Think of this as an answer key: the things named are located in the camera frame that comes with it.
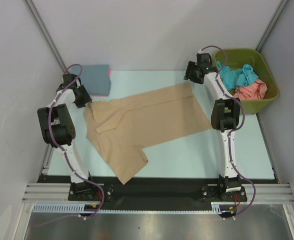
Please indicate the teal crumpled t-shirt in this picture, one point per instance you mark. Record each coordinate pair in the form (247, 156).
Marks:
(237, 78)

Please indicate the left white cable duct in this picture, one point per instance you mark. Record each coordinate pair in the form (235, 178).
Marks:
(70, 208)

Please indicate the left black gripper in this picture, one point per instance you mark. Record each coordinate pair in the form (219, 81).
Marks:
(86, 99)

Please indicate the aluminium corner post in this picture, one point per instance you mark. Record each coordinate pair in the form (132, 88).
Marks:
(272, 24)
(31, 7)

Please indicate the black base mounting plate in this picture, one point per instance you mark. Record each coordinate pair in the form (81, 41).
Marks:
(149, 194)

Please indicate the olive green plastic bin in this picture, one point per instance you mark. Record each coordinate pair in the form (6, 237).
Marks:
(236, 58)

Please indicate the right aluminium corner post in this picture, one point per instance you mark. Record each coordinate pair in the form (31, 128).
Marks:
(272, 24)

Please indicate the right white cable duct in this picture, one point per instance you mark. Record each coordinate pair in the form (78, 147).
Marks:
(224, 207)

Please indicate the dark green patterned garment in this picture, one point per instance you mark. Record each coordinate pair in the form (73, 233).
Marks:
(233, 91)

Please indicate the left aluminium corner post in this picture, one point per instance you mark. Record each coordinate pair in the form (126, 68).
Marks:
(31, 7)

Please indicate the salmon pink crumpled t-shirt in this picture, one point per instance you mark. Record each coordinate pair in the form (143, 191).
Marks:
(255, 91)

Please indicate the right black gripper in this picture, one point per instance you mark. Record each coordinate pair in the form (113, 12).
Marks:
(191, 66)

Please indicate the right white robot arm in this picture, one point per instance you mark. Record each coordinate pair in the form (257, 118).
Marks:
(224, 119)

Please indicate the white cable duct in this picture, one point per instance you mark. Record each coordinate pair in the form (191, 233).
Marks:
(70, 208)
(224, 207)

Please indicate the folded grey-blue t-shirt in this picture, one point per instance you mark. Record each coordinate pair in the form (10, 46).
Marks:
(95, 78)

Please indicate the aluminium extrusion rail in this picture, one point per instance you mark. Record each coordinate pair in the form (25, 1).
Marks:
(58, 193)

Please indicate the beige t-shirt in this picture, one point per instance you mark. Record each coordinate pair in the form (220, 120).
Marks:
(120, 129)

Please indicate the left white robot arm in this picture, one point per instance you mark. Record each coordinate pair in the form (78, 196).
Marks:
(58, 129)

